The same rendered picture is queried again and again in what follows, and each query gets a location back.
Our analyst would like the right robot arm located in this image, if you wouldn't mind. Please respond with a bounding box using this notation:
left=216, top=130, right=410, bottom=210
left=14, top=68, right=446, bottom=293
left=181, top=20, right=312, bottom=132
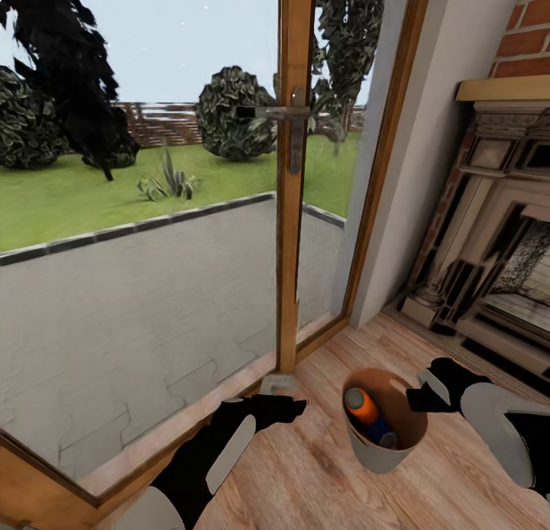
left=406, top=359, right=550, bottom=503

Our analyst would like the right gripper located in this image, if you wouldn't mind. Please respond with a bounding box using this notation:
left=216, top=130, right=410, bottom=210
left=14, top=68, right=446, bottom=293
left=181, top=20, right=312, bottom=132
left=406, top=384, right=455, bottom=413

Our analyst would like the trash can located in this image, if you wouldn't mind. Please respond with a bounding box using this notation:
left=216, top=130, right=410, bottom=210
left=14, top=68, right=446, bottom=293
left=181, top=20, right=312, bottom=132
left=342, top=367, right=429, bottom=476

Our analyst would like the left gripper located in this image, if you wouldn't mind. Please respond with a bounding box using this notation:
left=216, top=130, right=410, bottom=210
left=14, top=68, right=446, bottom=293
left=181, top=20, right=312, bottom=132
left=254, top=394, right=307, bottom=428

